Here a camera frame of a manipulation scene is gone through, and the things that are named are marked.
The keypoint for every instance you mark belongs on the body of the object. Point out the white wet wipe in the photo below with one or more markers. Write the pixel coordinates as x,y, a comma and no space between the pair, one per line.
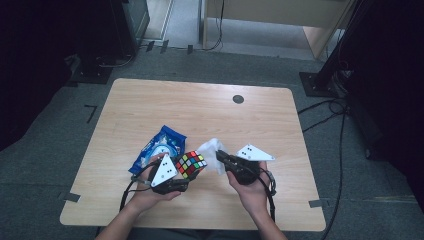
210,153

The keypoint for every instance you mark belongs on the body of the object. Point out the black tape corner mark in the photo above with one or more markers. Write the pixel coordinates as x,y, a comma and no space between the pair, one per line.
90,106

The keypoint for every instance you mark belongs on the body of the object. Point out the multicoloured puzzle cube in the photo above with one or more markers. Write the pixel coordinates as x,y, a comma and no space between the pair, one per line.
190,164

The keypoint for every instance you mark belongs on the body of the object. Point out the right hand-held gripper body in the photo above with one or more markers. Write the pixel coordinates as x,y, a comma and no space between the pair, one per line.
245,171

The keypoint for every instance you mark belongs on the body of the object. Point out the person's dark clothing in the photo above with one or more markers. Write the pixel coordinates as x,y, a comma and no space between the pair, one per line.
200,235

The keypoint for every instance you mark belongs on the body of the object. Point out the person's left hand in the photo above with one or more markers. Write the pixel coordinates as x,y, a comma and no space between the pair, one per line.
143,198

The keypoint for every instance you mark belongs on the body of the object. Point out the blue wet wipe packet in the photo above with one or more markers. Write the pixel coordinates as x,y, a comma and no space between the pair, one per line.
166,140

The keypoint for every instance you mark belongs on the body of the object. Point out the beige wooden desk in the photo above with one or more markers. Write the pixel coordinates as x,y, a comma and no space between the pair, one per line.
266,13

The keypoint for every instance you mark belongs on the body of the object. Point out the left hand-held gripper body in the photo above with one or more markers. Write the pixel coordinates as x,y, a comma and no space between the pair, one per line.
164,173

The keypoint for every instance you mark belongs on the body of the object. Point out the dark curtain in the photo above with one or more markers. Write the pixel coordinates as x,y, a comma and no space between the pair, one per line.
393,83
30,66

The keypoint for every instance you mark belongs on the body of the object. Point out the dark round table grommet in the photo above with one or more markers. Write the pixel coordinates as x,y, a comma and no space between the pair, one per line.
238,99

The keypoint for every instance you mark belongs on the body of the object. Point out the person's right hand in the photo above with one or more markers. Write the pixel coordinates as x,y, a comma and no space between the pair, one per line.
253,198

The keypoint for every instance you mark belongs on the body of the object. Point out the black tape strip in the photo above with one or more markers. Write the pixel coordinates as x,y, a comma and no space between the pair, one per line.
164,46
150,46
190,49

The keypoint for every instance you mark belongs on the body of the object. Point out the dark grey tape piece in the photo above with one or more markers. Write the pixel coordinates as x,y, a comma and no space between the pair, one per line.
70,197
316,203

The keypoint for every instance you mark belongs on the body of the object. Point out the black metal stand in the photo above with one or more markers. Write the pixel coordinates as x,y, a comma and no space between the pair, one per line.
318,85

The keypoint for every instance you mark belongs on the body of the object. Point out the black stand base plate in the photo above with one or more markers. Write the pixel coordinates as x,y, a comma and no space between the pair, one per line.
93,75

